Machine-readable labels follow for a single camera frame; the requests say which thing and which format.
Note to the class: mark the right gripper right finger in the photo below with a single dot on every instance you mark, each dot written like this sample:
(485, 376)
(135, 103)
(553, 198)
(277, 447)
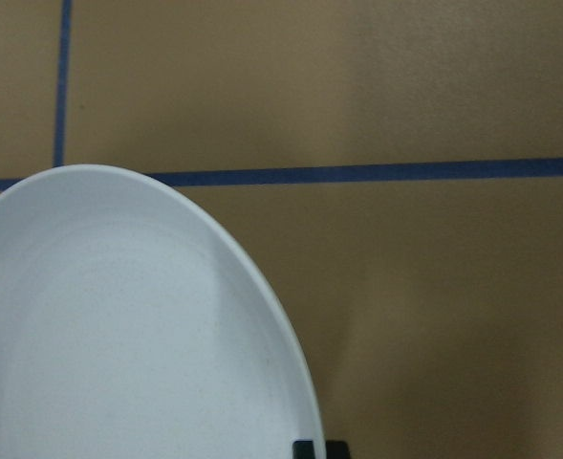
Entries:
(337, 449)

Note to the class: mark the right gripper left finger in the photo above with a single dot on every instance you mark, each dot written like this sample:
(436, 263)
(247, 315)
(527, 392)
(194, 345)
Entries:
(303, 449)

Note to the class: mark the blue plate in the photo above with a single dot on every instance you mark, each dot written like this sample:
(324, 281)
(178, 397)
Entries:
(132, 325)

